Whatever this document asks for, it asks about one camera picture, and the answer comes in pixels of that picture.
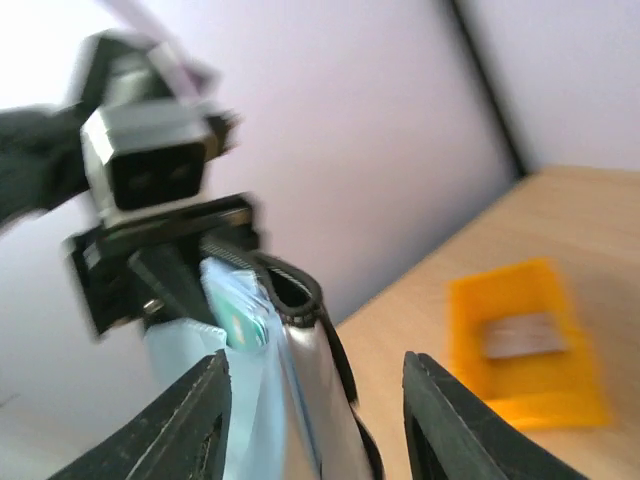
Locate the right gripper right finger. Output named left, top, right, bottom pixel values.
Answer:
left=402, top=352, right=584, bottom=480

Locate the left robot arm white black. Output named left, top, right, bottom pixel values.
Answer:
left=1, top=109, right=260, bottom=335

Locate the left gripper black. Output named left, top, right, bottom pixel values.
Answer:
left=66, top=194, right=260, bottom=337

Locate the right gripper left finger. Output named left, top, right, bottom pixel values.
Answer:
left=50, top=352, right=231, bottom=480

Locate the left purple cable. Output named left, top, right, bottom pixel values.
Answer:
left=97, top=0, right=216, bottom=96

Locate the small yellow bin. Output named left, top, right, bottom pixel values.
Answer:
left=448, top=258, right=611, bottom=430

